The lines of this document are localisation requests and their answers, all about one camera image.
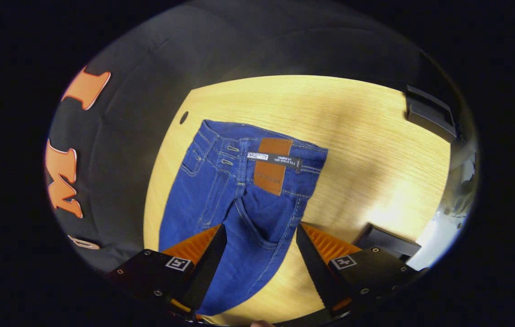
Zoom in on blue jeans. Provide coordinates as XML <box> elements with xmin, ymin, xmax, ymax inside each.
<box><xmin>158</xmin><ymin>119</ymin><xmax>329</xmax><ymax>317</ymax></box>

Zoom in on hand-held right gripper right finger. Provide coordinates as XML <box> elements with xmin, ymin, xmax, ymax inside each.
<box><xmin>295</xmin><ymin>223</ymin><xmax>428</xmax><ymax>319</ymax></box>

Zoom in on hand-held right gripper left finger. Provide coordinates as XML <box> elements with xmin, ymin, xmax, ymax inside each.
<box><xmin>105</xmin><ymin>223</ymin><xmax>229</xmax><ymax>319</ymax></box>

